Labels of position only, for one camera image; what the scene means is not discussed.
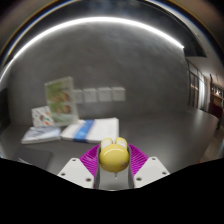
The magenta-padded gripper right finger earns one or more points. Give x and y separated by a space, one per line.
151 170

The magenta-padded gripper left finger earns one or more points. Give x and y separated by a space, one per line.
75 170

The yellow rabbit-shaped computer mouse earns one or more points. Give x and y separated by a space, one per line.
114 156

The white book with blue band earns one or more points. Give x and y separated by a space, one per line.
100 130

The grey striped booklet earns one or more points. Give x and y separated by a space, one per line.
40 135

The small white colourful card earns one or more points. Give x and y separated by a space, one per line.
40 116

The green upright brochure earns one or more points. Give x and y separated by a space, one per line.
61 100

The white ceiling light strip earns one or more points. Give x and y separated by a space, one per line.
93 20

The glass window frame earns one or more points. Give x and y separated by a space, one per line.
200 90

